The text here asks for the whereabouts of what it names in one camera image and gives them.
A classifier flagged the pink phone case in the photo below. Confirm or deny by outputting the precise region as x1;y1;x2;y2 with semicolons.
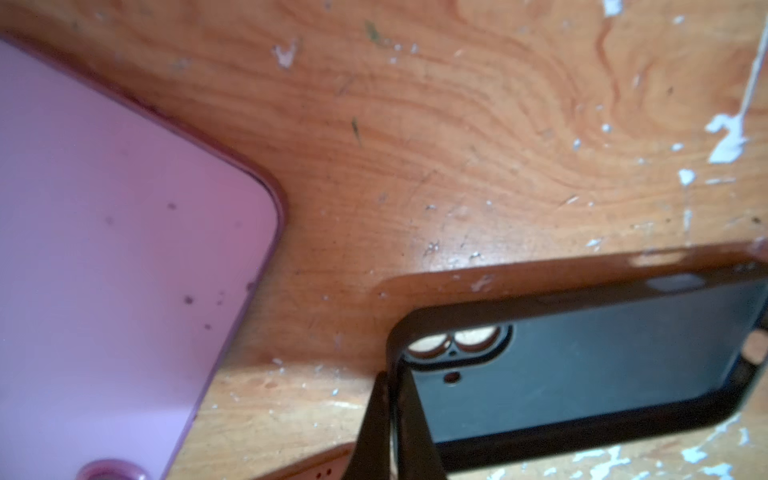
257;443;355;480

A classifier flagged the purple phone case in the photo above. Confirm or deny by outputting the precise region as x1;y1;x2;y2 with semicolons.
1;36;285;479

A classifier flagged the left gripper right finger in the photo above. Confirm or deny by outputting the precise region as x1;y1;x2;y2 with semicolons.
394;368;447;480

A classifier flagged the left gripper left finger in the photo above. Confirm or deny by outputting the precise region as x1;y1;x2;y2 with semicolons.
342;372;391;480

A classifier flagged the black phone case with camera hole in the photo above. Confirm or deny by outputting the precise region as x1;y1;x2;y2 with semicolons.
387;261;767;474

